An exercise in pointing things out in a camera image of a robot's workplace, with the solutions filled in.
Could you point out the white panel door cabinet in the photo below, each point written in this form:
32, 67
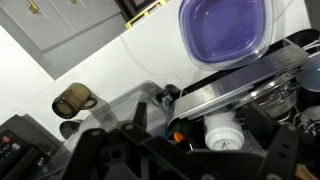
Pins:
66, 33

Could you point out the pale plastic bowl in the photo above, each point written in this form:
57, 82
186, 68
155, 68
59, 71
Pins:
310, 75

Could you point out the clear plastic storage bin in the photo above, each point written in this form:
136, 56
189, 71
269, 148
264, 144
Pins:
126, 100

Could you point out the clear plastic container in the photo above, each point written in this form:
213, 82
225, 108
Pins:
226, 30

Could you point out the steel dish rack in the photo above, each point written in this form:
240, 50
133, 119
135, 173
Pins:
233, 83

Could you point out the black countertop appliance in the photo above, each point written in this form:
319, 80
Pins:
20, 146

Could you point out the white mug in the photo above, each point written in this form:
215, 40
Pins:
223, 133

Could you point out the steel bowl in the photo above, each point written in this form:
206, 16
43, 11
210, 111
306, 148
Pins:
273, 96

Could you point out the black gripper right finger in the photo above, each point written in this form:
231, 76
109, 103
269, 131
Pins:
283, 150

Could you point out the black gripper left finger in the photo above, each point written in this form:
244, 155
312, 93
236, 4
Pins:
150, 153

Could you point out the brown glass mug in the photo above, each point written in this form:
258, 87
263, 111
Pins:
71, 100

